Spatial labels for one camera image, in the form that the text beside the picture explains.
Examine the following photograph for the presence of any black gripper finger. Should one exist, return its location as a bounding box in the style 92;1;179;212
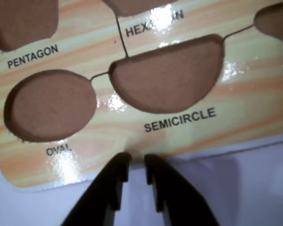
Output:
144;153;225;226
59;152;133;226

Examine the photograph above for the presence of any wooden shape puzzle board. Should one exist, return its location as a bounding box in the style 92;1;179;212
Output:
0;0;283;193

